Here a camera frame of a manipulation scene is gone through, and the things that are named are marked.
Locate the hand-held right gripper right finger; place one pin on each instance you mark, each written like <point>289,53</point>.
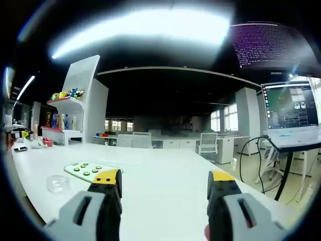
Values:
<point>225,208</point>

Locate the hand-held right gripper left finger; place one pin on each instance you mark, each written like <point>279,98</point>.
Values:
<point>100,208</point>

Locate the group of cucumber slices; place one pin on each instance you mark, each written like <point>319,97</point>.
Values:
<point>86,173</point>

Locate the clear petri dish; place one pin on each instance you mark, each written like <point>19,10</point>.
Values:
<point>58,190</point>

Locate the open laptop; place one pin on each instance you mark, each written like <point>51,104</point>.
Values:
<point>288,108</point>

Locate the person's right hand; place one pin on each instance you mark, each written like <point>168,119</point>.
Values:
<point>206,232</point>

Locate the white oblong tray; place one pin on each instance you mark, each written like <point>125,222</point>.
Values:
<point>107,167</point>

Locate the white mesh office chair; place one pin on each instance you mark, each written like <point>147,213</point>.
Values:
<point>208,141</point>

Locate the row of coloured blocks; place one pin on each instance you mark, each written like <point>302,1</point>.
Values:
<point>102,134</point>

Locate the black laptop stand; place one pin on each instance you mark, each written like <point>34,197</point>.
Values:
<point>288,160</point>

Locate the row of white office desks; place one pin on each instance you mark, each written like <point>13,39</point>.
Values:
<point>175,143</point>

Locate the small red container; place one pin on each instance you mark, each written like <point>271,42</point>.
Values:
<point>47,141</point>

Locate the small white round object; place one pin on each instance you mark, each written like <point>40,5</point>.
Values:
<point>36,145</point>

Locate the row of bottles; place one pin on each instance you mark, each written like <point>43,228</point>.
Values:
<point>64,121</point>

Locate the flat black white device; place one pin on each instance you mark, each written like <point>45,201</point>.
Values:
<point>20,149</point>

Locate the slim pale bottle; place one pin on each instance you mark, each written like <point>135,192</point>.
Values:
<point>35,130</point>

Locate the small yellow object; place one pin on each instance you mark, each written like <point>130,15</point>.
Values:
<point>24,134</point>

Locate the pile of snack packets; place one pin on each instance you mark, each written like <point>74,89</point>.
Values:
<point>67,94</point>

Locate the white display shelf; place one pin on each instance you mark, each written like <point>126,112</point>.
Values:
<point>87,82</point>

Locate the narrow ceiling light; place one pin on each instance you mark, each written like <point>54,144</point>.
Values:
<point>25,88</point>

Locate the monitor with purple text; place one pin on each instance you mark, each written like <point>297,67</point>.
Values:
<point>265,45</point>

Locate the long ceiling light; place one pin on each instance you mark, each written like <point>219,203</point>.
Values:
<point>140,27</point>

